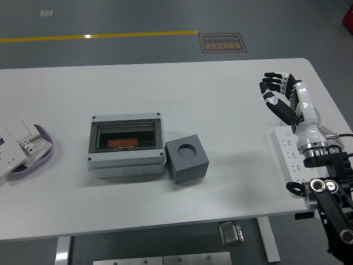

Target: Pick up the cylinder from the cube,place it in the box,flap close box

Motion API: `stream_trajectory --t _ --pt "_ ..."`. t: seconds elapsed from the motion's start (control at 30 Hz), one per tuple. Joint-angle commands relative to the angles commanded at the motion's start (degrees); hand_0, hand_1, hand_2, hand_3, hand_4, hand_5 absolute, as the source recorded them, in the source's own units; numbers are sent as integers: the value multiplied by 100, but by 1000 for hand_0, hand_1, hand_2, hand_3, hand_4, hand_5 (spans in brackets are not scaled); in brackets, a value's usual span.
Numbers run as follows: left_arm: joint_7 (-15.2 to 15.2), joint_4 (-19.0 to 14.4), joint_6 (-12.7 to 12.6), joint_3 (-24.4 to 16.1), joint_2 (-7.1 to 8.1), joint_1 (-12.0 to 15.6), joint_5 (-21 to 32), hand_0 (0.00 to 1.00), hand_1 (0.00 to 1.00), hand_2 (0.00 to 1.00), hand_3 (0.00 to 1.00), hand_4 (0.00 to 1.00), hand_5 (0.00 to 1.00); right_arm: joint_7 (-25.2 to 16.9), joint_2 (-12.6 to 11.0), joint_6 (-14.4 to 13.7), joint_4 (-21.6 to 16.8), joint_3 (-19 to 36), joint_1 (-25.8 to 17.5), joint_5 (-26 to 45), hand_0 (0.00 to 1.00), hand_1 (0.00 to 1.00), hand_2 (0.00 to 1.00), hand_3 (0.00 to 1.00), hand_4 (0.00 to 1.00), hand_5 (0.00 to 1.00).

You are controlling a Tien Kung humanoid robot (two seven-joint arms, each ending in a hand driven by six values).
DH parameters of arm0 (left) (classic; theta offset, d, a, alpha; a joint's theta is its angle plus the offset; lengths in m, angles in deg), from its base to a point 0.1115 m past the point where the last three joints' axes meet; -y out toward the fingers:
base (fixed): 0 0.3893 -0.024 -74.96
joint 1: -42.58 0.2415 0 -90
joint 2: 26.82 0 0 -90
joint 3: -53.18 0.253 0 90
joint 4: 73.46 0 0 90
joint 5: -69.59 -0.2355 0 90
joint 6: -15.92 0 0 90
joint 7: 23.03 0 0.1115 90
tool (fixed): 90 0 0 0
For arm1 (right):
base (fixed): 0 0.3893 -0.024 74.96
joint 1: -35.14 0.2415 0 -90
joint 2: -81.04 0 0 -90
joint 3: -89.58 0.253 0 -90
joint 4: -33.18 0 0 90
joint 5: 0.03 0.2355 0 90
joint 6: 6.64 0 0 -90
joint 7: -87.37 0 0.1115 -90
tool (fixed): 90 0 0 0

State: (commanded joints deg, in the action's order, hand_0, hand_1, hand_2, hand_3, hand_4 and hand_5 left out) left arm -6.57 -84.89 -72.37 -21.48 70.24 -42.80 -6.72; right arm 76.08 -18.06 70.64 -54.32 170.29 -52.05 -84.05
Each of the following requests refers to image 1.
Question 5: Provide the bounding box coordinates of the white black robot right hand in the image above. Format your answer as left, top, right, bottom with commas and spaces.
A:
259, 71, 329, 152

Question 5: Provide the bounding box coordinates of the grey cube with round hole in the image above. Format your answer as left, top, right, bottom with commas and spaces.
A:
164, 134, 210, 185

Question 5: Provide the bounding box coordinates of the transparent hinged box lid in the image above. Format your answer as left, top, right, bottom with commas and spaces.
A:
95, 119, 157, 150

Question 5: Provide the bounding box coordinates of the orange cylinder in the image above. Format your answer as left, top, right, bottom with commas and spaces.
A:
107, 139, 138, 149

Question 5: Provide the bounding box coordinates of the grey electrical enclosure box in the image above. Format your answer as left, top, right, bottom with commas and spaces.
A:
87, 112, 167, 179

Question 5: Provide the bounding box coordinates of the white power strip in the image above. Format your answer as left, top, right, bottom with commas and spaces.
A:
271, 125, 330, 185

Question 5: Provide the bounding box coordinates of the red object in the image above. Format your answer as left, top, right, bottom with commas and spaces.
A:
341, 5, 353, 30

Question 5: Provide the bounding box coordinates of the brown floor sign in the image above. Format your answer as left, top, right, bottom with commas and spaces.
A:
198, 33, 248, 54

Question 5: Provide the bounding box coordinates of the white table leg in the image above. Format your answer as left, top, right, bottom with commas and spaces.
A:
256, 216, 281, 263
54, 236, 72, 265

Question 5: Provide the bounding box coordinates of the silver metal block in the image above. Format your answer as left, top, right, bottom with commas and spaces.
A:
218, 221, 245, 246

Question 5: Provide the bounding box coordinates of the yellow floor tape line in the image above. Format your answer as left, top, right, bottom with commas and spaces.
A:
0, 30, 199, 44

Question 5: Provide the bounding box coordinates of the purple oval tray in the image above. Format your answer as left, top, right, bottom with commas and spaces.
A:
5, 124, 54, 174

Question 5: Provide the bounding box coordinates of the white socket module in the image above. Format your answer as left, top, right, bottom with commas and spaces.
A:
19, 137, 53, 167

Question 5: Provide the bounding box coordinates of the large white socket panel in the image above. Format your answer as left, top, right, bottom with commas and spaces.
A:
0, 134, 27, 179

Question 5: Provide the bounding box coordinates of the metal base plate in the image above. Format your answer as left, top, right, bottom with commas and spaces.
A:
93, 251, 232, 265

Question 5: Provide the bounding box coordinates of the white switch plate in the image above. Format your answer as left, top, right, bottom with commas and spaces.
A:
4, 119, 41, 143

